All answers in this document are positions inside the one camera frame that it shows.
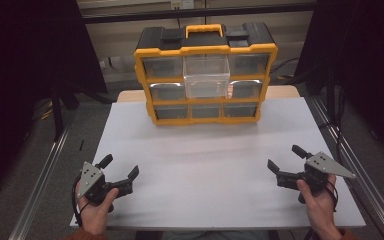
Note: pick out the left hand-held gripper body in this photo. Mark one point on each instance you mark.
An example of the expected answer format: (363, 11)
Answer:
(90, 176)

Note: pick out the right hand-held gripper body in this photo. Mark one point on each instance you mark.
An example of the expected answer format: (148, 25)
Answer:
(326, 165)

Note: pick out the clear plastic drawer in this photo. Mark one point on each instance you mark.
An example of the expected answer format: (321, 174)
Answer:
(206, 77)

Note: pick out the yellow black drawer organizer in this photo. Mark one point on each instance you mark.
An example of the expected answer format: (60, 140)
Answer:
(166, 51)

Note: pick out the person's left hand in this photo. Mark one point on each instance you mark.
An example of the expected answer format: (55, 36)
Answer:
(96, 216)

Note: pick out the person's right hand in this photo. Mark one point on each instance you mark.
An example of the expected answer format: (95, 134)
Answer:
(320, 210)

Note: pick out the black metal stand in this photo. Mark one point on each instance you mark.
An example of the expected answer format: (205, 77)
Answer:
(57, 113)

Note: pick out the black curtain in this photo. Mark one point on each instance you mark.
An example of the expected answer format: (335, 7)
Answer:
(366, 66)
(20, 66)

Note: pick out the group of small clear bins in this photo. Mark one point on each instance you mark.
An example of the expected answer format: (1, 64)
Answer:
(163, 66)

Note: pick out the black horizontal bar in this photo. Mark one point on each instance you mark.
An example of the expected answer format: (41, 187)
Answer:
(146, 15)

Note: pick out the aluminium floor rail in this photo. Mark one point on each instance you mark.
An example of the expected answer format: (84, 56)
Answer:
(376, 203)
(40, 186)

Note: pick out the white wall socket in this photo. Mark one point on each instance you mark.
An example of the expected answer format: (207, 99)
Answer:
(182, 3)

